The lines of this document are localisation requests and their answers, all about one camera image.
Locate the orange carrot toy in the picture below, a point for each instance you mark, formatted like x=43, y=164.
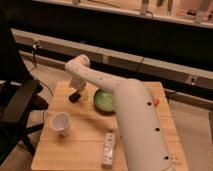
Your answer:
x=156, y=102

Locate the black office chair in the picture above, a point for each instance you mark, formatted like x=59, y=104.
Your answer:
x=14, y=118

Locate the green bowl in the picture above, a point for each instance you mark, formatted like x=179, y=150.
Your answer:
x=103, y=101

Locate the black eraser block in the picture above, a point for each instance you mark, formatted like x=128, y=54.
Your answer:
x=75, y=97

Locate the white ceramic cup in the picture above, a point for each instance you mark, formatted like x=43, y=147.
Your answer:
x=60, y=123

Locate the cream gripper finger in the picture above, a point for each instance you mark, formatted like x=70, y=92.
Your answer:
x=84, y=95

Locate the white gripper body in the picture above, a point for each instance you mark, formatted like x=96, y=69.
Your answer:
x=77, y=82

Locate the white tube bottle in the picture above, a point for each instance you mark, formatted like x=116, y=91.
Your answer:
x=108, y=151

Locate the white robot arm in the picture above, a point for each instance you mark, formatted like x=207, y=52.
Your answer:
x=144, y=145

